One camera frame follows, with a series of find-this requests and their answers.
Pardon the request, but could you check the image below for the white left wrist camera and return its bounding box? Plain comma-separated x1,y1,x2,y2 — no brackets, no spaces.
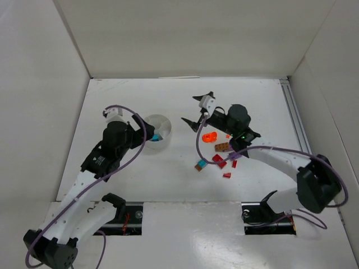
103,108,125,123

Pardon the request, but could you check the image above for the long teal lego brick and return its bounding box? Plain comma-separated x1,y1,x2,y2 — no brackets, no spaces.
151,134,159,141

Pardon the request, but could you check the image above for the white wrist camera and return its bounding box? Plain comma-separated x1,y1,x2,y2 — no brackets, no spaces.
199,96,217,117
103,108,125,123

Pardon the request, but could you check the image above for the aluminium rail right side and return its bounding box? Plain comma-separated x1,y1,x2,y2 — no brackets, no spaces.
279,78,312,154

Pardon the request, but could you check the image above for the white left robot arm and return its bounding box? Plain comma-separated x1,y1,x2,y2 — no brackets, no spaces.
23,114,155,268

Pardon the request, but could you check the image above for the orange figure-eight lego piece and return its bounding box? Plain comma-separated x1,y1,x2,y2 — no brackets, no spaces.
202,132,218,143

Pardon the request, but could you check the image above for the purple 2x4 lego plate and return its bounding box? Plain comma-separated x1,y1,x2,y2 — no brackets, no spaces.
228,151,242,160

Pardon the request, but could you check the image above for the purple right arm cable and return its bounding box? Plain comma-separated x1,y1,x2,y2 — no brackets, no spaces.
195,116,349,230

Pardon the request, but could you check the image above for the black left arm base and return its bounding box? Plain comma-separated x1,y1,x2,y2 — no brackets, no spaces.
99,193,144,236

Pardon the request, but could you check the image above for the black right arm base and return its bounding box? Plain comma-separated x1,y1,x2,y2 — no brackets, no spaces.
241,191,296,235

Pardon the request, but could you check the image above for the teal 2x2 lego brick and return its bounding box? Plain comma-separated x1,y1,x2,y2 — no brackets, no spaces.
197,160,208,168

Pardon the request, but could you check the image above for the red 2x4 lego brick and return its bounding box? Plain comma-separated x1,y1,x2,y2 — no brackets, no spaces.
212,154,227,169

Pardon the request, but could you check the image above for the brown 2x4 lego plate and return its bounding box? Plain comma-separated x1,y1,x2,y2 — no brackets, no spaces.
214,142,231,152

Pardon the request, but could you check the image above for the white divided round container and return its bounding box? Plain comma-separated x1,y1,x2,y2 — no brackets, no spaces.
144,114,172,150

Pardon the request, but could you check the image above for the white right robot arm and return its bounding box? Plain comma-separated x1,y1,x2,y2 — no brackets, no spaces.
184,92,348,228

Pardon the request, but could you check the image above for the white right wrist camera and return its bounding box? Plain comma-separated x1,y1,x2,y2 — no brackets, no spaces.
199,96,217,117

